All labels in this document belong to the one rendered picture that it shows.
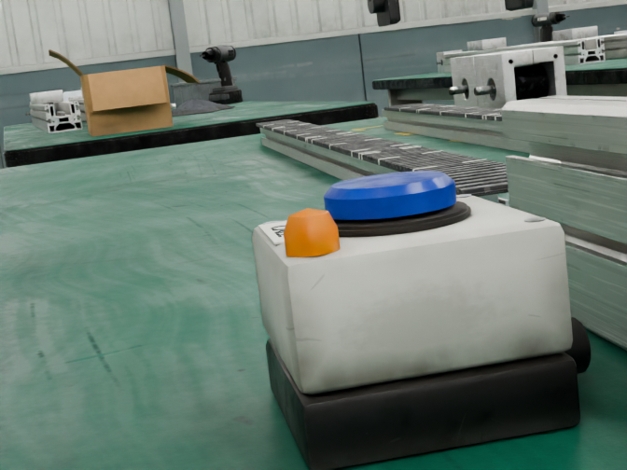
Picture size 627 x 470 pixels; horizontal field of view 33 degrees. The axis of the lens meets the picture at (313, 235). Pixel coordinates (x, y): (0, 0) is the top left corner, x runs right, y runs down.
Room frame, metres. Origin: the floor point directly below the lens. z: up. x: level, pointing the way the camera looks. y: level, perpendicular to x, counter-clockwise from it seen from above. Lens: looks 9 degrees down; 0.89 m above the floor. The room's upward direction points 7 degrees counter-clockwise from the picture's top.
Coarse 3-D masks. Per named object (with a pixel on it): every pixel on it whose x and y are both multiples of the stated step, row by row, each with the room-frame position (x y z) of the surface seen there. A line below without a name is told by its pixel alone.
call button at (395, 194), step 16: (368, 176) 0.33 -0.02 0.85; (384, 176) 0.32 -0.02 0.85; (400, 176) 0.32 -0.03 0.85; (416, 176) 0.32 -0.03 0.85; (432, 176) 0.31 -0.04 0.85; (448, 176) 0.32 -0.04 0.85; (336, 192) 0.31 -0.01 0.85; (352, 192) 0.31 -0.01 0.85; (368, 192) 0.30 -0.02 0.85; (384, 192) 0.30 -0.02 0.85; (400, 192) 0.30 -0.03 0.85; (416, 192) 0.30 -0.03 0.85; (432, 192) 0.30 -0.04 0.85; (448, 192) 0.31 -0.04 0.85; (336, 208) 0.31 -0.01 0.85; (352, 208) 0.30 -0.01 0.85; (368, 208) 0.30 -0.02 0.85; (384, 208) 0.30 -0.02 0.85; (400, 208) 0.30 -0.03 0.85; (416, 208) 0.30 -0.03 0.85; (432, 208) 0.30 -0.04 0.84
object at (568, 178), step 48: (576, 96) 0.43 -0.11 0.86; (576, 144) 0.38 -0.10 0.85; (624, 144) 0.34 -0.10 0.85; (528, 192) 0.43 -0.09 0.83; (576, 192) 0.38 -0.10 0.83; (624, 192) 0.34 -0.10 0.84; (576, 240) 0.41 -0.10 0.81; (624, 240) 0.34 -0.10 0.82; (576, 288) 0.39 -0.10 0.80; (624, 288) 0.35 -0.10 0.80; (624, 336) 0.35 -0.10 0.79
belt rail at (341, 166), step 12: (264, 132) 1.55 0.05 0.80; (276, 132) 1.42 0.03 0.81; (264, 144) 1.57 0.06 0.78; (276, 144) 1.43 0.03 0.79; (288, 144) 1.36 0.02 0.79; (300, 144) 1.22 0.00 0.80; (288, 156) 1.33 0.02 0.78; (300, 156) 1.23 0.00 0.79; (312, 156) 1.16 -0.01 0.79; (324, 156) 1.11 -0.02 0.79; (336, 156) 1.01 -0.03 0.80; (348, 156) 0.95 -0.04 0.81; (324, 168) 1.08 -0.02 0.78; (336, 168) 1.01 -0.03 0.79; (348, 168) 0.99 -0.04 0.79; (360, 168) 0.90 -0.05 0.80; (372, 168) 0.85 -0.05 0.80; (384, 168) 0.81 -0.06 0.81; (504, 204) 0.66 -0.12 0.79
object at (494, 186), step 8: (472, 184) 0.61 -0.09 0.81; (480, 184) 0.61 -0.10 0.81; (488, 184) 0.61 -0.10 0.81; (496, 184) 0.60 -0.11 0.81; (504, 184) 0.60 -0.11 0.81; (456, 192) 0.60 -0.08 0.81; (464, 192) 0.59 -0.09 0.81; (472, 192) 0.59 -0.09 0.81; (480, 192) 0.59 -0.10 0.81; (488, 192) 0.59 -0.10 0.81; (496, 192) 0.59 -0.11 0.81; (504, 192) 0.59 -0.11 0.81
